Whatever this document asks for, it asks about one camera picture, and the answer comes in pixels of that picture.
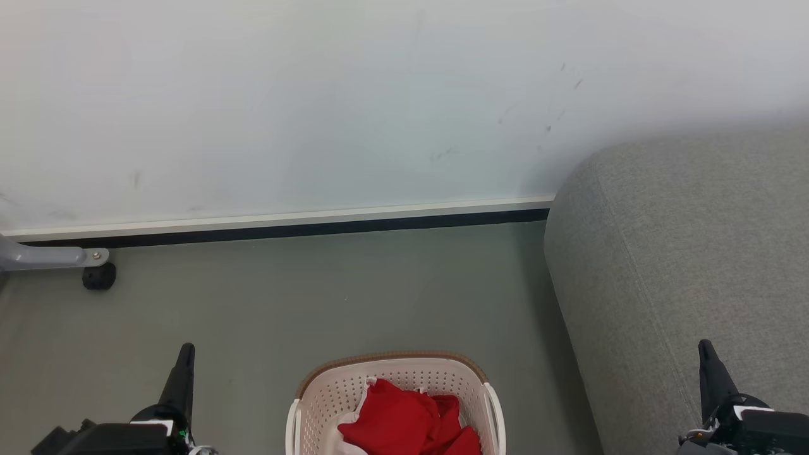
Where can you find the black caster wheel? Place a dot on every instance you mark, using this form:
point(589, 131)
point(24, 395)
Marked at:
point(99, 277)

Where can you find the white perforated laundry basket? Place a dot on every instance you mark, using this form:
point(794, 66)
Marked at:
point(328, 398)

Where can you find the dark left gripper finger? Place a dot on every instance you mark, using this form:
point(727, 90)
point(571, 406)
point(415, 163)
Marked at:
point(180, 382)

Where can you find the grey metal furniture leg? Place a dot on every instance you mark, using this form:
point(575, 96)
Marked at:
point(44, 257)

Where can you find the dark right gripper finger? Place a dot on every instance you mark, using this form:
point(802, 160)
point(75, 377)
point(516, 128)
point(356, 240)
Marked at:
point(713, 379)

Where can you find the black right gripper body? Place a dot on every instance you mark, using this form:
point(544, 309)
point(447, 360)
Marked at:
point(765, 433)

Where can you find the red garment with white trim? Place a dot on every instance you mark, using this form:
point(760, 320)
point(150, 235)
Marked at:
point(389, 420)

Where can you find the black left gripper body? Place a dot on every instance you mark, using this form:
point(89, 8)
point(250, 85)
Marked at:
point(114, 439)

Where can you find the white and black baseboard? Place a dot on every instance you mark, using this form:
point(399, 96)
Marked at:
point(284, 222)

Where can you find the grey fabric sofa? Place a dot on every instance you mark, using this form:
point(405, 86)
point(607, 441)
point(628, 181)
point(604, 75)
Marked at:
point(670, 265)

